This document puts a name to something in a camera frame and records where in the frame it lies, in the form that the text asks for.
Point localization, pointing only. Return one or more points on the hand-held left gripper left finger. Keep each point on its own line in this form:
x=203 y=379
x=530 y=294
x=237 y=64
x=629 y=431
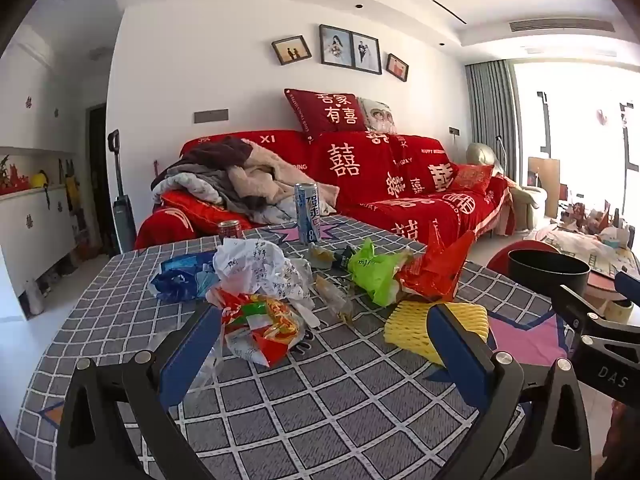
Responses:
x=185 y=355

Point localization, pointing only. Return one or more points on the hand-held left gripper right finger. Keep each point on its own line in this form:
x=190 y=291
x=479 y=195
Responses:
x=457 y=355

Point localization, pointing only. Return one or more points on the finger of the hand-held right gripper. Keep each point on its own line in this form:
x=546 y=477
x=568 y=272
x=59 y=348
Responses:
x=629 y=281
x=590 y=312

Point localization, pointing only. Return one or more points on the yellow foam fruit net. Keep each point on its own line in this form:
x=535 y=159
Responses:
x=410 y=330

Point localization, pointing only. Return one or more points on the black round bin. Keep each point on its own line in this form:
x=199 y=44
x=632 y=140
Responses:
x=545 y=275

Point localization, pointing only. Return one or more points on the blue plastic bag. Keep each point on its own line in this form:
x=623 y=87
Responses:
x=175 y=280

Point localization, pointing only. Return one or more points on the red yellow snack wrapper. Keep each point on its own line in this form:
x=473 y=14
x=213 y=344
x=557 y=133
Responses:
x=255 y=325

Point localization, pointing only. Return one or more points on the red snack bag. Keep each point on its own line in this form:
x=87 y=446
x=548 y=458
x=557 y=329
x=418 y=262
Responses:
x=435 y=270

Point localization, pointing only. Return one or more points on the white paper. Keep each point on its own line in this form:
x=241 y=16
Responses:
x=255 y=265

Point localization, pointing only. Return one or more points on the green snack bag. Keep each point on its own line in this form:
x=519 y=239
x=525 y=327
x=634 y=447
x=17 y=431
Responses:
x=375 y=270

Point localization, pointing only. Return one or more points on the clear plastic wrapper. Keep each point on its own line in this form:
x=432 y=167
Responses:
x=333 y=301

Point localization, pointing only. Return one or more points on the small dark packet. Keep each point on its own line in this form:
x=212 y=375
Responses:
x=345 y=259

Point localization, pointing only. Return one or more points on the person's right forearm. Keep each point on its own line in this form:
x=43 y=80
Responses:
x=625 y=440

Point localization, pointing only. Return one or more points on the board game mat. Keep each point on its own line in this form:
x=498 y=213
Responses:
x=612 y=265

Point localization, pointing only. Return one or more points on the clutter of small boxes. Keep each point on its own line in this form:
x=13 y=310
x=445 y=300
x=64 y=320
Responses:
x=595 y=215

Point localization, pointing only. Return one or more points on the red stool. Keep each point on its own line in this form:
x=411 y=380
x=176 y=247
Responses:
x=500 y=260

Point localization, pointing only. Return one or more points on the cardboard box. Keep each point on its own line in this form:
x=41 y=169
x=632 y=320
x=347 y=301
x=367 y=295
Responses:
x=544 y=185

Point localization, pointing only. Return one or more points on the beige leather armchair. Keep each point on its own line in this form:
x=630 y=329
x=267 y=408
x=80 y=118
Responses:
x=527 y=197

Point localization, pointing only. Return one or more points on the small red can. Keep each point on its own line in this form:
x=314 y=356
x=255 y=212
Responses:
x=230 y=231

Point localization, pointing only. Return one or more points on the red gold-trim quilt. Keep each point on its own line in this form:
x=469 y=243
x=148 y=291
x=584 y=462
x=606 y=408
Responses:
x=200 y=212

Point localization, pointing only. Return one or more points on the grey checked tablecloth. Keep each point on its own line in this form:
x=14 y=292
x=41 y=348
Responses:
x=320 y=410

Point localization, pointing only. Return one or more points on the upright vacuum cleaner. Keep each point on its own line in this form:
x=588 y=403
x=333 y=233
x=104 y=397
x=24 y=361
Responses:
x=122 y=215

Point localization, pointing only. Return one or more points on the pile of blankets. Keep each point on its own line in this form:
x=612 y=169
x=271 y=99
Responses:
x=195 y=187

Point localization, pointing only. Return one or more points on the floor lamp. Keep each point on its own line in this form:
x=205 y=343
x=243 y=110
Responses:
x=502 y=157

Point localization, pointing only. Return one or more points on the red embroidered cushion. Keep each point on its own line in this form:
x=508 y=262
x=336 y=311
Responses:
x=472 y=177

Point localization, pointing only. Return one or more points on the red covered sofa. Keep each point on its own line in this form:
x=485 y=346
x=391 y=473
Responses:
x=370 y=195

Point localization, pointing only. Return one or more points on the tall blue white can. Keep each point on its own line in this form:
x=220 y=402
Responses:
x=306 y=215

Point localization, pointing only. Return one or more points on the beige fleece blanket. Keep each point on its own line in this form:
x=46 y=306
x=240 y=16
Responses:
x=270 y=180

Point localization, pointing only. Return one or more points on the dark maroon garment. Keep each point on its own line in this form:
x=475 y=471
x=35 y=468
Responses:
x=210 y=155

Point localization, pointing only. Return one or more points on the yellow hanging garment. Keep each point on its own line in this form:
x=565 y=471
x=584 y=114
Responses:
x=73 y=185

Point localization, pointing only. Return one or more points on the grey curtain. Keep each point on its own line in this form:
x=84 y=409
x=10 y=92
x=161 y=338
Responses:
x=492 y=110

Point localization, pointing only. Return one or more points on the yellow toy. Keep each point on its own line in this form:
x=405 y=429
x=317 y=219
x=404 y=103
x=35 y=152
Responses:
x=40 y=179

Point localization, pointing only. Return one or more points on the red shelf decoration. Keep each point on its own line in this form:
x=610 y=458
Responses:
x=12 y=180

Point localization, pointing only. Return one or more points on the photo print pillow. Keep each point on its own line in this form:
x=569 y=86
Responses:
x=381 y=116

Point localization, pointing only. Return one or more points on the ceiling air vent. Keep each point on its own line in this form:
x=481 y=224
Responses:
x=560 y=26

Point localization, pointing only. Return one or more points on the red pillow with white characters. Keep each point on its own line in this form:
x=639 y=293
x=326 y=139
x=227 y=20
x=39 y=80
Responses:
x=335 y=110

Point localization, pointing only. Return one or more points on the white wall cabinet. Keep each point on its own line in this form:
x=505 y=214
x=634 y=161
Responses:
x=35 y=230

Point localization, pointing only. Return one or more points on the grey wall panel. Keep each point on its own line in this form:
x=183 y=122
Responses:
x=211 y=116

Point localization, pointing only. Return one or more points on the small red photo frame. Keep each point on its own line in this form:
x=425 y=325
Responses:
x=397 y=67

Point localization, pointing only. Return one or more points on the couple wedding photo frame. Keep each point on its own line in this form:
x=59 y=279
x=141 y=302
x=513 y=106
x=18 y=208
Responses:
x=366 y=53

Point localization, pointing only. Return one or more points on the sunset photo frame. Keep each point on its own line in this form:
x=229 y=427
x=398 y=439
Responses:
x=291 y=50

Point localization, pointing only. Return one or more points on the bouquet wedding photo frame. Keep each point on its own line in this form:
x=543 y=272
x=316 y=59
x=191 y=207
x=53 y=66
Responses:
x=335 y=46

